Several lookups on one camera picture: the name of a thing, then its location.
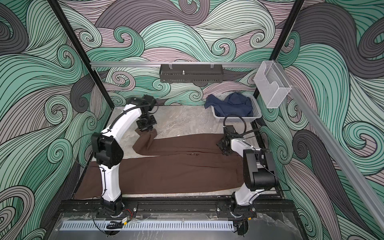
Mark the navy blue trousers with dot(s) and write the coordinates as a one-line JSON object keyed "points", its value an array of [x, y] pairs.
{"points": [[234, 103]]}

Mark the brown trousers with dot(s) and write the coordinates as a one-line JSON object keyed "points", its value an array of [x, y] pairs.
{"points": [[176, 165]]}

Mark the aluminium rail right wall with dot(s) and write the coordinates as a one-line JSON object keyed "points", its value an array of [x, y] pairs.
{"points": [[305, 97]]}

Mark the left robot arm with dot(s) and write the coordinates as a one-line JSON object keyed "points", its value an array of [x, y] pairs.
{"points": [[108, 153]]}

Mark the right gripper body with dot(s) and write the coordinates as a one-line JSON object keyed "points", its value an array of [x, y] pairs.
{"points": [[222, 145]]}

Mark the white plastic laundry basket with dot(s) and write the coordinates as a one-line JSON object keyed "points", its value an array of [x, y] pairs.
{"points": [[256, 114]]}

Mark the white slotted cable duct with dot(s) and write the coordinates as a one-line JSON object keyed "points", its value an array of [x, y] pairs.
{"points": [[150, 226]]}

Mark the black perforated wall tray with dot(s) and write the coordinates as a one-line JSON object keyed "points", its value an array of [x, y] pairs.
{"points": [[191, 73]]}

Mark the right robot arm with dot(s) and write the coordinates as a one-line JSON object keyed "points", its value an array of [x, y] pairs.
{"points": [[257, 177]]}

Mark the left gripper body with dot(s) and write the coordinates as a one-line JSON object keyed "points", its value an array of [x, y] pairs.
{"points": [[146, 123]]}

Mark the clear plastic wall bin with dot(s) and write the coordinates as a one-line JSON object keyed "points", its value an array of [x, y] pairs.
{"points": [[272, 83]]}

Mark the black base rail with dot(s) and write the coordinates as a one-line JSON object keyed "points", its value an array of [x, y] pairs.
{"points": [[212, 207]]}

